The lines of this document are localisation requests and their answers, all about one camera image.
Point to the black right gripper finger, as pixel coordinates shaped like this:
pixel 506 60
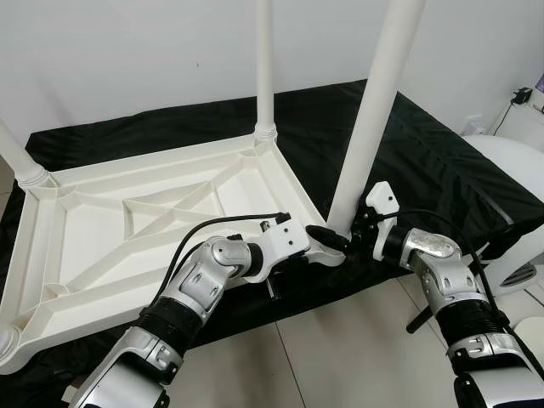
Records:
pixel 327 238

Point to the white plastic table top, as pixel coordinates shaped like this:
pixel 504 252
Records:
pixel 85 246

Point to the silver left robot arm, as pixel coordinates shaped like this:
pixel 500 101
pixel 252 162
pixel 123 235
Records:
pixel 200 285

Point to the white plastic floor object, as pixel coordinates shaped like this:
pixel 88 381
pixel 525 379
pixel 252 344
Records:
pixel 514 178

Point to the white round flat floor disc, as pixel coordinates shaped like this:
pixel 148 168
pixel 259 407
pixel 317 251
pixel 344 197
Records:
pixel 531 337

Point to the white side cabinet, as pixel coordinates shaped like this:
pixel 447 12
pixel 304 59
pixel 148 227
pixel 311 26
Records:
pixel 529 123

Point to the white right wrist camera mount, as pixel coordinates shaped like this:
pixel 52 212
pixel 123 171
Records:
pixel 382 204

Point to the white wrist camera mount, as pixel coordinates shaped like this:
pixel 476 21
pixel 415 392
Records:
pixel 285 238
pixel 382 204

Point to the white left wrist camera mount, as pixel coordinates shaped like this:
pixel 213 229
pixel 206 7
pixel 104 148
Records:
pixel 285 238

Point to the black wall plug adapter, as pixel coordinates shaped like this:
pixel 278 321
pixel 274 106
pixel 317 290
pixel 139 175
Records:
pixel 522 96

